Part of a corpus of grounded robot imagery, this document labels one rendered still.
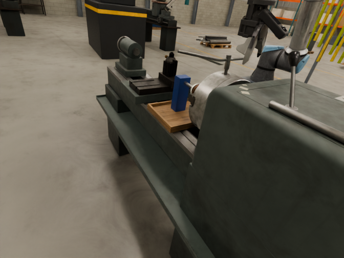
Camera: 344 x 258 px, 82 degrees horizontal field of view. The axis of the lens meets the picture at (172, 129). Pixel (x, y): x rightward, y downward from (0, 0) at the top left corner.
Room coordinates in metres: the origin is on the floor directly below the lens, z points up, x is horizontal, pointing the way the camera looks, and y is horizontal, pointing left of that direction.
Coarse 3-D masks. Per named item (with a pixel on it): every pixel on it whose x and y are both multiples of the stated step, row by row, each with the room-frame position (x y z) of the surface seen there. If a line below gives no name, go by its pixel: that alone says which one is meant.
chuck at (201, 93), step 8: (216, 72) 0.92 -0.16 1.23; (208, 80) 0.87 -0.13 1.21; (216, 80) 0.85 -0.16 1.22; (224, 80) 0.84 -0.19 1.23; (200, 88) 0.85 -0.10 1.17; (208, 88) 0.83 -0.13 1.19; (192, 96) 0.85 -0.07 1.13; (200, 96) 0.82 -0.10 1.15; (200, 104) 0.80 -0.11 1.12; (192, 112) 0.83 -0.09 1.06; (200, 112) 0.78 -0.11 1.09; (192, 120) 0.84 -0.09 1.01
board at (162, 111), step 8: (152, 104) 1.16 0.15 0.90; (160, 104) 1.20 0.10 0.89; (168, 104) 1.23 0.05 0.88; (152, 112) 1.09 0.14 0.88; (160, 112) 1.10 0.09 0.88; (168, 112) 1.12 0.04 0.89; (176, 112) 1.13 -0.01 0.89; (184, 112) 1.15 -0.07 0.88; (160, 120) 1.01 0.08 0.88; (168, 120) 1.01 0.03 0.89; (176, 120) 1.03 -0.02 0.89; (184, 120) 1.04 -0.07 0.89; (168, 128) 0.93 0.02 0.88; (176, 128) 0.93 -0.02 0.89; (184, 128) 0.97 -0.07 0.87
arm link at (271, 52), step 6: (264, 48) 1.36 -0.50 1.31; (270, 48) 1.32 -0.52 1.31; (276, 48) 1.31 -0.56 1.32; (282, 48) 1.31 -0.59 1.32; (264, 54) 1.34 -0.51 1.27; (270, 54) 1.31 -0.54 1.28; (276, 54) 1.29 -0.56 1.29; (264, 60) 1.32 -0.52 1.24; (270, 60) 1.30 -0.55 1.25; (276, 60) 1.28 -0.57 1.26; (264, 66) 1.32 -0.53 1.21; (270, 66) 1.31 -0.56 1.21
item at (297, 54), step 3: (294, 51) 0.64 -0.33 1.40; (297, 51) 0.64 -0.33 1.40; (291, 54) 0.64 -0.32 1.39; (294, 54) 0.63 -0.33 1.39; (297, 54) 0.63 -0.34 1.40; (288, 57) 0.65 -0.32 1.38; (291, 57) 0.64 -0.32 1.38; (294, 57) 0.63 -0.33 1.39; (297, 57) 0.63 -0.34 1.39; (291, 60) 0.63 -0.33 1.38; (294, 60) 0.63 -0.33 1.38; (297, 60) 0.63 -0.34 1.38; (291, 63) 0.63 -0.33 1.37; (294, 63) 0.63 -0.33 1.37; (297, 63) 0.63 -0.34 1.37; (291, 66) 0.63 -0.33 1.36
